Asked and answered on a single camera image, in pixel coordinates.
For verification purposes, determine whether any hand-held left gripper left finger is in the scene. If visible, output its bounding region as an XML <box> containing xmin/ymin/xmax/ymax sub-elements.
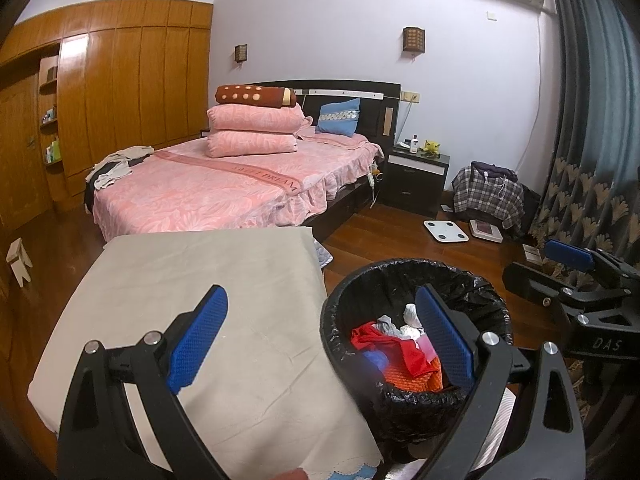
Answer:
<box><xmin>56</xmin><ymin>284</ymin><xmax>236</xmax><ymax>480</ymax></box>

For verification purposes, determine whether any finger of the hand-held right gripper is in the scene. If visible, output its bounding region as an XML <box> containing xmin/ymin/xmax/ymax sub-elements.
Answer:
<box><xmin>502</xmin><ymin>262</ymin><xmax>576</xmax><ymax>311</ymax></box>
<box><xmin>545</xmin><ymin>240</ymin><xmax>633</xmax><ymax>286</ymax></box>

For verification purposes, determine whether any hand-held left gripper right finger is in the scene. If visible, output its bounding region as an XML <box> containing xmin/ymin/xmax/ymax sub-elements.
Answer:
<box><xmin>414</xmin><ymin>284</ymin><xmax>587</xmax><ymax>480</ymax></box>

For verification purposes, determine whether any white paper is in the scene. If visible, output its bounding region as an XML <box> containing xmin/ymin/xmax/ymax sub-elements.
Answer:
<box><xmin>375</xmin><ymin>303</ymin><xmax>428</xmax><ymax>341</ymax></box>

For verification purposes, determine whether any red cloth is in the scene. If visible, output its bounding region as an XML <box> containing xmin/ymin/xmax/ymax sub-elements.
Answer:
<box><xmin>350</xmin><ymin>322</ymin><xmax>441</xmax><ymax>381</ymax></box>

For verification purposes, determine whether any orange foam net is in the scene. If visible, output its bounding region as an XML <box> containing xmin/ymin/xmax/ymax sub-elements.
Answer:
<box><xmin>382</xmin><ymin>357</ymin><xmax>446</xmax><ymax>393</ymax></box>

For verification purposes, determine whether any bin with black bag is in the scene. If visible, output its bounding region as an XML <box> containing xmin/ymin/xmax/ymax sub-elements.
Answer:
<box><xmin>320</xmin><ymin>258</ymin><xmax>515</xmax><ymax>443</ymax></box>

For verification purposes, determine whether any pink bathroom scale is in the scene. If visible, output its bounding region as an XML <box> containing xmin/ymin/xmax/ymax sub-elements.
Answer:
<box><xmin>469</xmin><ymin>218</ymin><xmax>503</xmax><ymax>242</ymax></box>

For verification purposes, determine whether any plaid bag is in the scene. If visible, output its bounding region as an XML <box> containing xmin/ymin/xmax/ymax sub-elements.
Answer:
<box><xmin>452</xmin><ymin>161</ymin><xmax>526</xmax><ymax>236</ymax></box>

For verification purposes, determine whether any white bathroom scale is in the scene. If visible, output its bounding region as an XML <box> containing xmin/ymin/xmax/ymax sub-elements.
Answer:
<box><xmin>424</xmin><ymin>219</ymin><xmax>470</xmax><ymax>243</ymax></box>

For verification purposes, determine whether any patterned curtain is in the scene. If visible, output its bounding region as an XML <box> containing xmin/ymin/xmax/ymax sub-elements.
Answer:
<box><xmin>520</xmin><ymin>0</ymin><xmax>640</xmax><ymax>281</ymax></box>

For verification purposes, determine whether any pink bedspread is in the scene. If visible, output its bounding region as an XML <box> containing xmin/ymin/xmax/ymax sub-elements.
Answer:
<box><xmin>91</xmin><ymin>132</ymin><xmax>386</xmax><ymax>242</ymax></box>

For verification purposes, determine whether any pale patterned cloth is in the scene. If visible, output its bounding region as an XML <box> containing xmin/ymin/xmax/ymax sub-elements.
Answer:
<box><xmin>312</xmin><ymin>240</ymin><xmax>333</xmax><ymax>271</ymax></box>

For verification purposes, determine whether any dark nightstand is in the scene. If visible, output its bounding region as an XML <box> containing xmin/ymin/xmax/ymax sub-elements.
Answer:
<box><xmin>384</xmin><ymin>144</ymin><xmax>451</xmax><ymax>215</ymax></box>

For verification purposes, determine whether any pile of clothes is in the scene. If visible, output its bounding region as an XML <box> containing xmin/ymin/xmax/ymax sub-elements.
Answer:
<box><xmin>84</xmin><ymin>146</ymin><xmax>155</xmax><ymax>192</ymax></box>

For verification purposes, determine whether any small wooden stool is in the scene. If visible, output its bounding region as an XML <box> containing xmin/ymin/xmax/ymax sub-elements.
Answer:
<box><xmin>6</xmin><ymin>238</ymin><xmax>33</xmax><ymax>288</ymax></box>

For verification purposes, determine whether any blue pillow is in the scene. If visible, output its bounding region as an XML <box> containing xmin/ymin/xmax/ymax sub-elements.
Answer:
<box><xmin>315</xmin><ymin>97</ymin><xmax>362</xmax><ymax>137</ymax></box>

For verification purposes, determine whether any brown dotted bolster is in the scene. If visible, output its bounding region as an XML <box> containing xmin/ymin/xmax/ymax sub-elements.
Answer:
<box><xmin>215</xmin><ymin>85</ymin><xmax>297</xmax><ymax>109</ymax></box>

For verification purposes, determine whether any wooden wardrobe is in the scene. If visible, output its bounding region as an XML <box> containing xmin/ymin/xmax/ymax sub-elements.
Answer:
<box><xmin>0</xmin><ymin>0</ymin><xmax>215</xmax><ymax>221</ymax></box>

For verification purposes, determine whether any dark wooden bed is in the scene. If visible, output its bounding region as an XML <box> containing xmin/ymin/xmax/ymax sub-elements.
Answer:
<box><xmin>90</xmin><ymin>79</ymin><xmax>402</xmax><ymax>243</ymax></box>

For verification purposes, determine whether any large wall lamp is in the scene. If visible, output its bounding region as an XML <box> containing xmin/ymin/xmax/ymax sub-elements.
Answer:
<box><xmin>403</xmin><ymin>26</ymin><xmax>425</xmax><ymax>56</ymax></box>

